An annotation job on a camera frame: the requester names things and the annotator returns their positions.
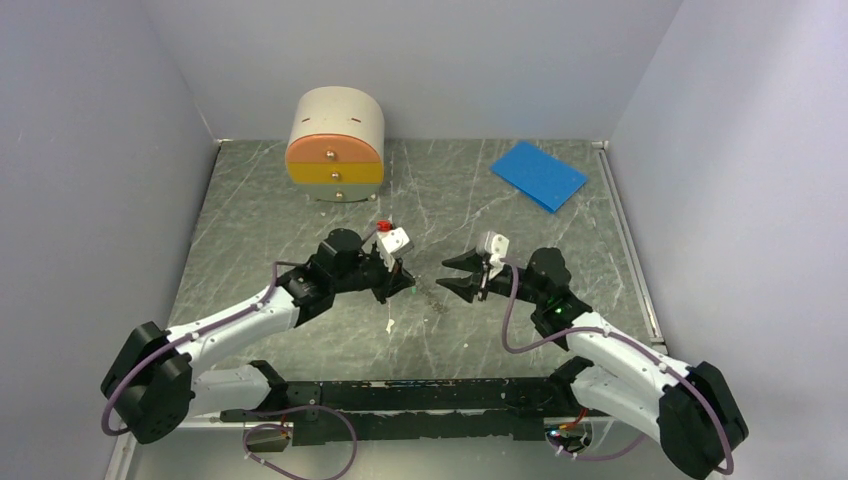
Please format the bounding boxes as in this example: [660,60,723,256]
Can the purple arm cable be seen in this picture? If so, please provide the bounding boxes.
[99,231,359,480]
[500,258,737,478]

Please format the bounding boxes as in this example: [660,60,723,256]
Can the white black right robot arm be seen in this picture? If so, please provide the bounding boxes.
[438,247,749,479]

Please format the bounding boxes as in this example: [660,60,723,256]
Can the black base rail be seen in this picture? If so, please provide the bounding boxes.
[218,377,583,446]

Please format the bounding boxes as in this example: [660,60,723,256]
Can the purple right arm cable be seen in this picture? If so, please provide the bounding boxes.
[500,258,737,478]

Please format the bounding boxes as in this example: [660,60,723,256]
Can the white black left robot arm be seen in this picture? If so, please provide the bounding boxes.
[100,222,415,444]

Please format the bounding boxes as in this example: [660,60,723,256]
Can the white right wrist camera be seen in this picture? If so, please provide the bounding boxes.
[475,231,510,270]

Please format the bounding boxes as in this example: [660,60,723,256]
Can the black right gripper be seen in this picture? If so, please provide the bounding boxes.
[435,247,544,305]

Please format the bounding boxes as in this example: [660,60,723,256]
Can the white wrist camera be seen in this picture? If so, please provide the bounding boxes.
[475,231,510,270]
[375,220,414,261]

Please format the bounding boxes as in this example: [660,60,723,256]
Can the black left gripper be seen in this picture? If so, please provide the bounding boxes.
[332,246,415,304]

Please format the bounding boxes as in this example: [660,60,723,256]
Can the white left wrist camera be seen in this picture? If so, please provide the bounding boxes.
[375,220,414,261]

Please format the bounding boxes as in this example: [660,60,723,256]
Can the round mini drawer cabinet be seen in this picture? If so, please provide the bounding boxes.
[284,86,385,203]

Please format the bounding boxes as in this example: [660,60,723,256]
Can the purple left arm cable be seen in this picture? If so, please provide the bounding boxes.
[99,231,359,480]

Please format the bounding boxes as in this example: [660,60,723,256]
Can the blue rectangular sheet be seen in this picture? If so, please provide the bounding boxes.
[490,141,588,214]

